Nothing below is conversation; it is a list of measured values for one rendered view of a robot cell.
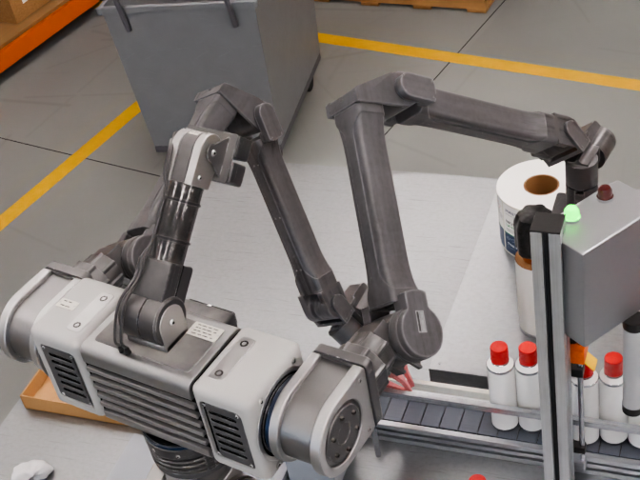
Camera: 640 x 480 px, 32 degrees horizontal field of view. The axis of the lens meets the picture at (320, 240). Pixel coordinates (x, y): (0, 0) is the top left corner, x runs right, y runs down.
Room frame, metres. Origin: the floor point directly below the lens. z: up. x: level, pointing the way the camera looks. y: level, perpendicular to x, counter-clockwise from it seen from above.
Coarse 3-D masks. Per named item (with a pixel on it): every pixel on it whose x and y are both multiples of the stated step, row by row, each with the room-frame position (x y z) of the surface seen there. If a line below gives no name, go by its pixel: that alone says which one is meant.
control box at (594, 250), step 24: (624, 192) 1.36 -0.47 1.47; (600, 216) 1.32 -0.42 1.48; (624, 216) 1.30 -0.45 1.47; (576, 240) 1.27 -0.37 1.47; (600, 240) 1.26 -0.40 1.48; (624, 240) 1.28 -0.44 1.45; (576, 264) 1.25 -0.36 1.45; (600, 264) 1.25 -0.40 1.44; (624, 264) 1.28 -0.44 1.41; (576, 288) 1.25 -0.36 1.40; (600, 288) 1.25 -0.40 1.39; (624, 288) 1.28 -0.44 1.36; (576, 312) 1.25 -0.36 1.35; (600, 312) 1.25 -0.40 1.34; (624, 312) 1.28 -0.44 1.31; (576, 336) 1.25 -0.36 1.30; (600, 336) 1.25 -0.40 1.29
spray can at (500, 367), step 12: (492, 348) 1.48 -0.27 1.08; (504, 348) 1.48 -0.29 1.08; (492, 360) 1.48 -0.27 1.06; (504, 360) 1.47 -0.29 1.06; (492, 372) 1.47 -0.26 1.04; (504, 372) 1.46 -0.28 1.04; (492, 384) 1.47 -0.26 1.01; (504, 384) 1.46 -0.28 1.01; (492, 396) 1.47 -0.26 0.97; (504, 396) 1.46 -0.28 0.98; (516, 396) 1.48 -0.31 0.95; (492, 420) 1.48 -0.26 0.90; (504, 420) 1.46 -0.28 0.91; (516, 420) 1.47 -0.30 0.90
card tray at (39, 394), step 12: (36, 372) 1.91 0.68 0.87; (36, 384) 1.90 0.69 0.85; (48, 384) 1.91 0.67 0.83; (24, 396) 1.85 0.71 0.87; (36, 396) 1.88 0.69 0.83; (48, 396) 1.87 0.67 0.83; (36, 408) 1.84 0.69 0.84; (48, 408) 1.82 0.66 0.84; (60, 408) 1.81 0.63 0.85; (72, 408) 1.79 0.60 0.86; (96, 420) 1.77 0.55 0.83; (108, 420) 1.75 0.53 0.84
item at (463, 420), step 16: (384, 400) 1.61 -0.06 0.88; (400, 400) 1.60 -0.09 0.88; (384, 416) 1.57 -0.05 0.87; (400, 416) 1.55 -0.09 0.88; (416, 416) 1.54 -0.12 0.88; (432, 416) 1.54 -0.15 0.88; (448, 416) 1.53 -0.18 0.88; (464, 416) 1.52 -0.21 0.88; (480, 416) 1.51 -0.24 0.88; (480, 432) 1.47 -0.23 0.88; (496, 432) 1.46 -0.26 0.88; (512, 432) 1.45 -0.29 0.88; (528, 432) 1.45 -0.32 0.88; (592, 448) 1.38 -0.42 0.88; (608, 448) 1.37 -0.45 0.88; (624, 448) 1.36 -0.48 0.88
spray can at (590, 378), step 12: (588, 372) 1.39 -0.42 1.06; (576, 384) 1.39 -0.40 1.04; (588, 384) 1.39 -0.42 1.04; (576, 396) 1.39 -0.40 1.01; (588, 396) 1.39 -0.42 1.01; (576, 408) 1.40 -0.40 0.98; (588, 408) 1.39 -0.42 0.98; (576, 432) 1.40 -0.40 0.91; (588, 432) 1.39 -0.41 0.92; (588, 444) 1.39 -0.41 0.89
